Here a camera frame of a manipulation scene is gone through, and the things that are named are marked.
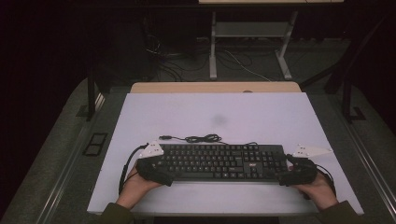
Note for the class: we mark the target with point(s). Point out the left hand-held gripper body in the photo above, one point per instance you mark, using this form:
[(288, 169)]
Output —
[(151, 169)]

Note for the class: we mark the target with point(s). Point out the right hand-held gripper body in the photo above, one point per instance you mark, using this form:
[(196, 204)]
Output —
[(303, 172)]

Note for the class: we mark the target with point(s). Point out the black computer keyboard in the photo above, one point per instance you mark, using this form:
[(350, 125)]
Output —
[(218, 163)]

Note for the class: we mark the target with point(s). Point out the person's right hand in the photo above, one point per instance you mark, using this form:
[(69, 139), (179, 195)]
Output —
[(317, 191)]

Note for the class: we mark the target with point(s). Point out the person's left hand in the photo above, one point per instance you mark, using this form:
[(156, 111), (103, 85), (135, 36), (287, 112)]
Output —
[(135, 189)]

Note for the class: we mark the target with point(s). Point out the white table board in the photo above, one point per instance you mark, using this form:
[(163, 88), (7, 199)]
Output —
[(218, 109)]

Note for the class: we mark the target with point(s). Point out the black metal stand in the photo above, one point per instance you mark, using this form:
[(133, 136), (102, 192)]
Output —
[(91, 93), (347, 93)]

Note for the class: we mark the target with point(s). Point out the black floor socket frame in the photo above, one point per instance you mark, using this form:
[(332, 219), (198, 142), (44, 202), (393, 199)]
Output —
[(95, 143)]

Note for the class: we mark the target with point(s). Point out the white metal desk frame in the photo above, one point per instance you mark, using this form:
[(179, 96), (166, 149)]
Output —
[(249, 29)]

